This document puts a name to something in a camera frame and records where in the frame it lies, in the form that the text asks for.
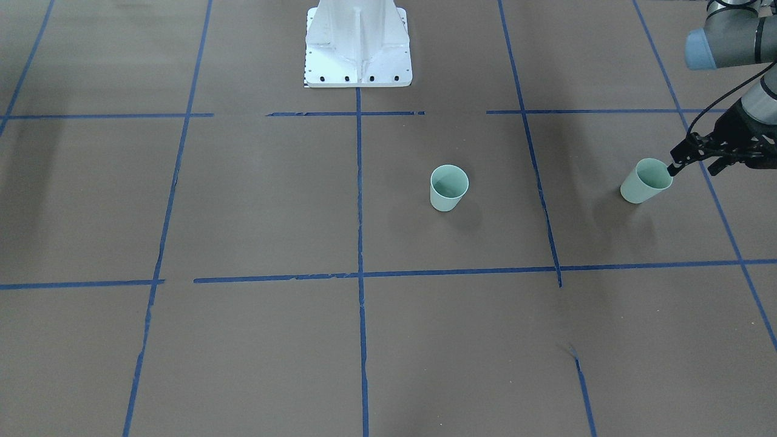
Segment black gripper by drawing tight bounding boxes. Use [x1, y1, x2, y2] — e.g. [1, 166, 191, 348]
[667, 100, 776, 177]

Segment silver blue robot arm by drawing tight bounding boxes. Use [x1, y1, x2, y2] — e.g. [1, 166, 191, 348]
[668, 1, 776, 176]

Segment mint green cup carried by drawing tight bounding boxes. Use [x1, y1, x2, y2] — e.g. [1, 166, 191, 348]
[620, 158, 674, 205]

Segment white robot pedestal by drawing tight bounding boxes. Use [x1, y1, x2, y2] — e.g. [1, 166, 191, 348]
[304, 1, 413, 88]

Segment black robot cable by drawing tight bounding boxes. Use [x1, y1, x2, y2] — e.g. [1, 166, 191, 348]
[692, 64, 775, 137]

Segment mint green cup centre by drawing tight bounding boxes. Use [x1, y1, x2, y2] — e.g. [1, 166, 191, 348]
[430, 164, 469, 211]

